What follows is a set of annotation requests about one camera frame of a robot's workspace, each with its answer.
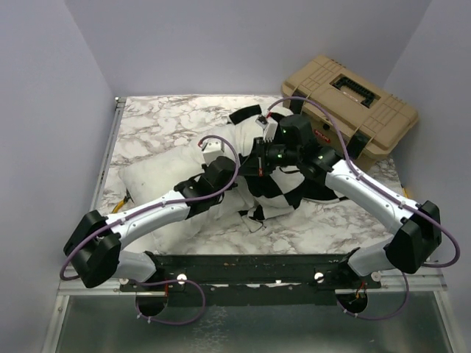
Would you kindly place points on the aluminium left side rail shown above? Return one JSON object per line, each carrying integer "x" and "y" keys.
{"x": 108, "y": 153}

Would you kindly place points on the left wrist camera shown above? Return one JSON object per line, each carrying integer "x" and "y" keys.
{"x": 211, "y": 149}

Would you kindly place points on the white pillow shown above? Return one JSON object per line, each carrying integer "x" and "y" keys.
{"x": 150, "y": 179}

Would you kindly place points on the yellow handled pliers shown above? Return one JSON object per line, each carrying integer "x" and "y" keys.
{"x": 123, "y": 202}

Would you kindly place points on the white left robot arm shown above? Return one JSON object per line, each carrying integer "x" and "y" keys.
{"x": 96, "y": 246}

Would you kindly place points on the black and white checkered pillowcase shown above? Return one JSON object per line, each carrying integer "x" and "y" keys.
{"x": 257, "y": 198}

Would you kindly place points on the tan plastic toolbox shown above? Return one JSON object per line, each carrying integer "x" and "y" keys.
{"x": 372, "y": 121}

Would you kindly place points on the black front mounting rail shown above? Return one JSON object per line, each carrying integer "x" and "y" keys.
{"x": 249, "y": 280}

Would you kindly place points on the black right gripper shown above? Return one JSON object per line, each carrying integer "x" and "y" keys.
{"x": 255, "y": 165}

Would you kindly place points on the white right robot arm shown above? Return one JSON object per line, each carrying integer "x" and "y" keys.
{"x": 414, "y": 227}

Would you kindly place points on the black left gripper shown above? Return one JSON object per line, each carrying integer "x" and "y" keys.
{"x": 204, "y": 167}

